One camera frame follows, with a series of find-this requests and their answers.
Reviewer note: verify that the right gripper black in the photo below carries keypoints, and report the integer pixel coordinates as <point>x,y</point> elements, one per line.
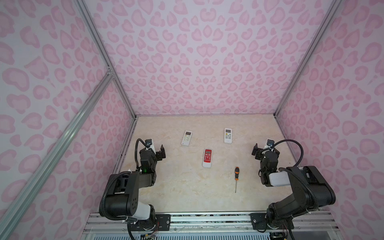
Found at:
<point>257,151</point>

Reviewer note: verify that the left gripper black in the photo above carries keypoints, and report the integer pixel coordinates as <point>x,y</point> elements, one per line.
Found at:
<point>160,153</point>

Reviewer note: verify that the orange black screwdriver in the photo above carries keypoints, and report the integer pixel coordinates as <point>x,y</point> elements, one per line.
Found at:
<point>237,173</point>

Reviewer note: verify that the red white remote control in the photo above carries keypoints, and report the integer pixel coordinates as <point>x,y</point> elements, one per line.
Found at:
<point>207,158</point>

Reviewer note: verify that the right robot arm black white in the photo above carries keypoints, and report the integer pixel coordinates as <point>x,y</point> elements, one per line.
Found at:
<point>310,190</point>

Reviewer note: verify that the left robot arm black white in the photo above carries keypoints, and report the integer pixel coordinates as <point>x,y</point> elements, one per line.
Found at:
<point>120,200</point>

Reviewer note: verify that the white remote control left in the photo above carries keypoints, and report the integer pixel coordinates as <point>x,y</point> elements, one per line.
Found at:
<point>187,138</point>

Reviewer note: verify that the white remote control right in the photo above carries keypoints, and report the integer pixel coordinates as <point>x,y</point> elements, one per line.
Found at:
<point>228,136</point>

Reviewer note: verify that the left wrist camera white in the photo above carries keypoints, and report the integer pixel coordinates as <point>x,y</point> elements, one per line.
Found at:
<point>149,144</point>

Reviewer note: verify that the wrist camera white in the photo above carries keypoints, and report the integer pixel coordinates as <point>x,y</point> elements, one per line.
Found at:
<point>269,144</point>
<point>149,144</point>

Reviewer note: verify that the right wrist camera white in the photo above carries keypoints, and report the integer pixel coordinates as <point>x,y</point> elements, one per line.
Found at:
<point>269,144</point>

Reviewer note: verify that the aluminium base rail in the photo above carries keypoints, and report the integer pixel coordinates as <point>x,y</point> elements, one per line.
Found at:
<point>216,226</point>

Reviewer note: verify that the aluminium left corner post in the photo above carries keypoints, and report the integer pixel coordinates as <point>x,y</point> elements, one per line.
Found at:
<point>91,26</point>

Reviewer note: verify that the aluminium corner post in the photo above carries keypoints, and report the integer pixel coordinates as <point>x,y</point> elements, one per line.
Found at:
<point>91,26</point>
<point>314,44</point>

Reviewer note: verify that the aluminium right corner post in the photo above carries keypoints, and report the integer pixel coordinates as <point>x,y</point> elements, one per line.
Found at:
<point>314,44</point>

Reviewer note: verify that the aluminium diagonal frame bar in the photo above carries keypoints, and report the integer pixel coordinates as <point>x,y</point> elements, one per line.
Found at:
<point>21,204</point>

